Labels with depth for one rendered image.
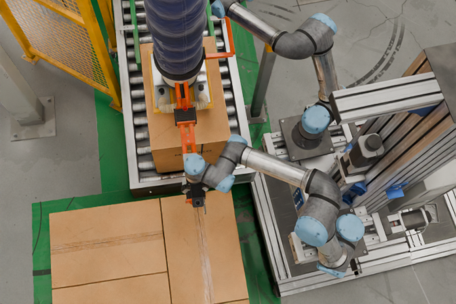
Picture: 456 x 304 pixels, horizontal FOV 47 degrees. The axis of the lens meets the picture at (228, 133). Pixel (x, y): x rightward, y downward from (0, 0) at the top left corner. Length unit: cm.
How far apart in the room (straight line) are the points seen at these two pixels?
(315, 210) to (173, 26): 83
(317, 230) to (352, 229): 45
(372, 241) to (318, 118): 64
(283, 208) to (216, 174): 140
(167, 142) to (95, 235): 68
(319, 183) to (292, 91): 199
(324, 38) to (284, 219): 146
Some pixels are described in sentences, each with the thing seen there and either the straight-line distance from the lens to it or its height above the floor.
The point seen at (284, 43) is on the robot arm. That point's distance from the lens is 206.
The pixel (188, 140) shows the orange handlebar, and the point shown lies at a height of 121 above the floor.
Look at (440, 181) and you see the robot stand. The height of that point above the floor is 123.
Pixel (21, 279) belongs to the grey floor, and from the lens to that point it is 355.
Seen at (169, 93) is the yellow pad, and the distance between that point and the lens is 252.
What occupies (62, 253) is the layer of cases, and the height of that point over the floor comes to 54.
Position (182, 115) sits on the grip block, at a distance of 233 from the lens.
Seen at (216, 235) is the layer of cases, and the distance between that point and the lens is 285.
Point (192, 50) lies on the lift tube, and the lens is 215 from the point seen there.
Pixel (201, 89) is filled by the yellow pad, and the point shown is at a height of 111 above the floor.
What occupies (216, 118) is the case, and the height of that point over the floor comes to 95.
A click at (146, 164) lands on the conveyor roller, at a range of 296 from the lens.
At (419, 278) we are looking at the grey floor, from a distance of 365.
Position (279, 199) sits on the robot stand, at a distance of 327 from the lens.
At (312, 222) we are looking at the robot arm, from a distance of 178.
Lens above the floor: 336
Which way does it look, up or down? 69 degrees down
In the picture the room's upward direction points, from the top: 8 degrees clockwise
